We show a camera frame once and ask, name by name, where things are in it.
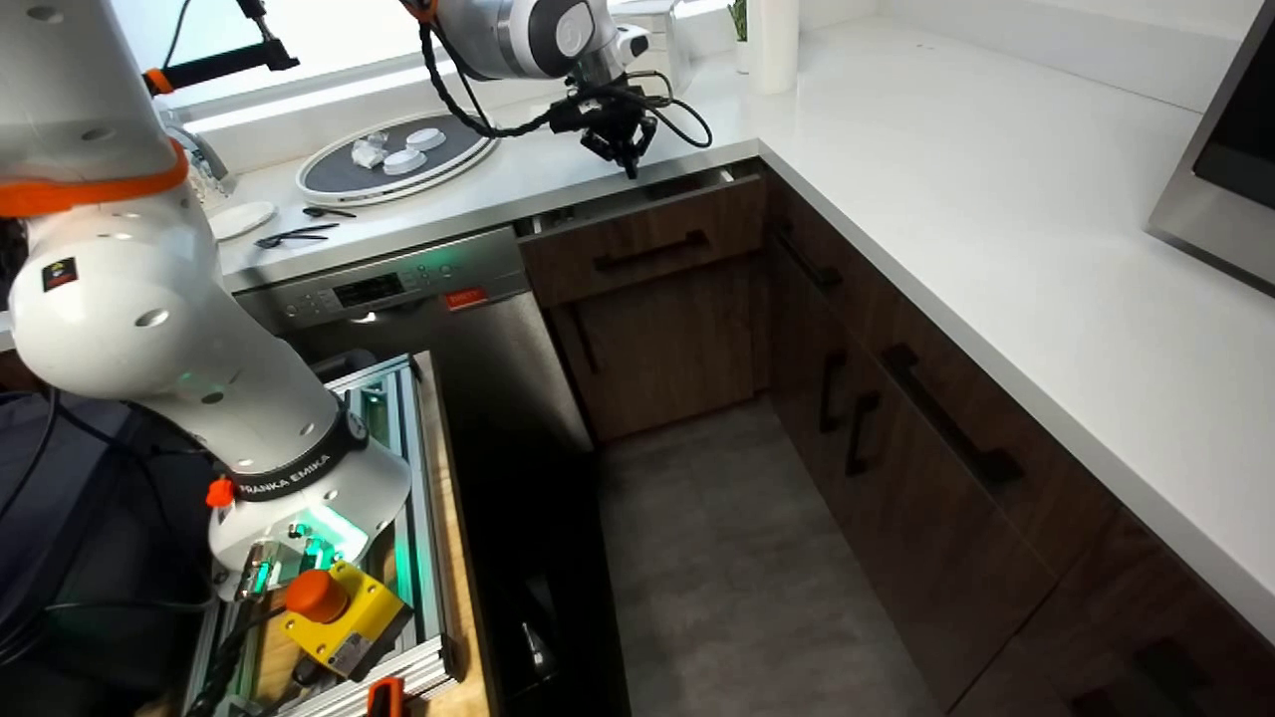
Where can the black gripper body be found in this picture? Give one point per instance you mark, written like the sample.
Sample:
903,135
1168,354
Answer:
604,112

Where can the brown wooden drawer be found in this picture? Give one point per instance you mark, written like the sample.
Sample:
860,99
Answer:
652,244

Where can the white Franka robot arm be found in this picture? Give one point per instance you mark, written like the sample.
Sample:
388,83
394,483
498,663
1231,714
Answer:
133,303

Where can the green plant in white pot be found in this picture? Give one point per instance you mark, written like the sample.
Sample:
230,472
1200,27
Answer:
742,19

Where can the small white block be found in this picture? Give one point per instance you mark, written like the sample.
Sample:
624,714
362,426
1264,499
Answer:
368,153
402,163
426,139

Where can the white paper towel roll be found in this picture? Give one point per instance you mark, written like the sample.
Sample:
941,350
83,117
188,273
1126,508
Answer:
775,42

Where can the stainless steel dishwasher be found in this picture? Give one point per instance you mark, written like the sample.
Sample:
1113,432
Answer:
439,283

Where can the round grey tray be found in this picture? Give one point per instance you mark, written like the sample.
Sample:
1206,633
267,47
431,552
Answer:
384,173

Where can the small black tool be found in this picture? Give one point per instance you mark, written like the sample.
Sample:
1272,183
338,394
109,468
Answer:
329,213
295,236

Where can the small white round dish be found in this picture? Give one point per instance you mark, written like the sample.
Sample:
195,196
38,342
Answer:
239,221

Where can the black clamp bar with orange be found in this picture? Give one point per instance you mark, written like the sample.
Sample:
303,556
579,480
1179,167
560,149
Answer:
220,64

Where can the dark wooden cabinet unit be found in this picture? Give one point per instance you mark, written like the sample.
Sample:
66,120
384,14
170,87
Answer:
931,532

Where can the yellow emergency stop box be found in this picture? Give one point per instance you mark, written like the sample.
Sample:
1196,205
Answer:
350,625

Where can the orange clamp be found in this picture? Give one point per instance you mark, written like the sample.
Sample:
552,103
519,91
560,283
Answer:
388,699

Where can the stainless steel microwave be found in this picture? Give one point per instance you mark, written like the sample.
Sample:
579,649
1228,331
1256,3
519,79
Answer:
1228,145

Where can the dark blue fabric cover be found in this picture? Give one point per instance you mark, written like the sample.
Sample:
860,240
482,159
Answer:
79,561

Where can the window with white frame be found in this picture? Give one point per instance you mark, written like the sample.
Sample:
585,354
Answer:
330,27

